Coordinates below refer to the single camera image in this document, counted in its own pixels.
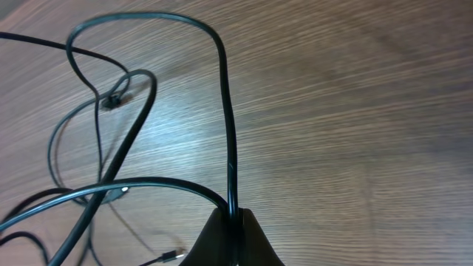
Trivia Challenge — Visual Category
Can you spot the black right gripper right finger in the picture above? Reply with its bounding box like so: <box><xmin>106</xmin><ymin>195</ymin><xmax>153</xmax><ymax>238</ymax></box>
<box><xmin>239</xmin><ymin>208</ymin><xmax>285</xmax><ymax>266</ymax></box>

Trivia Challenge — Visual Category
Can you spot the thin black USB cable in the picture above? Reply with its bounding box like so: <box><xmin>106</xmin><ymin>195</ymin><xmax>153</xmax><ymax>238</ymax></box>
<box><xmin>0</xmin><ymin>32</ymin><xmax>188</xmax><ymax>266</ymax></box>

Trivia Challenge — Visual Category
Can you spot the thick black USB cable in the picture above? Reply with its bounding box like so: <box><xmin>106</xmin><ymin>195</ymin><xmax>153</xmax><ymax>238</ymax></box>
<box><xmin>0</xmin><ymin>12</ymin><xmax>239</xmax><ymax>266</ymax></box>

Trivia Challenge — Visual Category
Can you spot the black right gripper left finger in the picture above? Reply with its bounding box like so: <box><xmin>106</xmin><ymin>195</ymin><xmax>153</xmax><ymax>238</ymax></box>
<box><xmin>180</xmin><ymin>208</ymin><xmax>231</xmax><ymax>266</ymax></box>

